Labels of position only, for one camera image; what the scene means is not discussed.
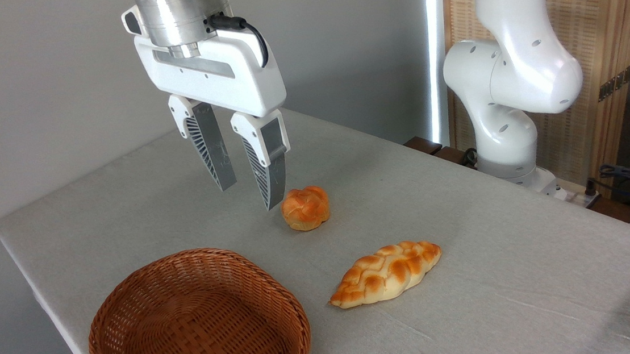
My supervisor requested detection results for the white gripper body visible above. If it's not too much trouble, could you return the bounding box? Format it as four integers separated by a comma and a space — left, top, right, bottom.
120, 0, 290, 130

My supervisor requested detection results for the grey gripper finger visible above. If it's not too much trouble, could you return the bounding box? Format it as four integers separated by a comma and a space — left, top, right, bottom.
167, 89, 239, 197
229, 107, 297, 215

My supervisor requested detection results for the round knotted bread roll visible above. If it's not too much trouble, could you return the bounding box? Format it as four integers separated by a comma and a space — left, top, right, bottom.
279, 184, 333, 234

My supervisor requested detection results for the long braided bread loaf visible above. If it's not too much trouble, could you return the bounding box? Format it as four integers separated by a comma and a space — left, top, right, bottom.
323, 238, 447, 311

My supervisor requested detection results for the brown wicker basket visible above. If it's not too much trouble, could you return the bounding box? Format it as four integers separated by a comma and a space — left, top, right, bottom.
80, 239, 314, 354

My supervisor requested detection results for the dark brown wooden furniture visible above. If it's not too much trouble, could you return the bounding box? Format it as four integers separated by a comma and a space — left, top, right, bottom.
402, 131, 479, 176

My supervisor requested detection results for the grey tablecloth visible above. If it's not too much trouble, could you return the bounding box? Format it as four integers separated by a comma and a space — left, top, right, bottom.
0, 77, 630, 354

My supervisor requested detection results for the metal screen hinge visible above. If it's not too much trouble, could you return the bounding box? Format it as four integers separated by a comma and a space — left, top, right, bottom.
595, 64, 630, 103

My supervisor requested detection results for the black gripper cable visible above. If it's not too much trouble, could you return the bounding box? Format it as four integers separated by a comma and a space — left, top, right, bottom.
204, 10, 271, 73

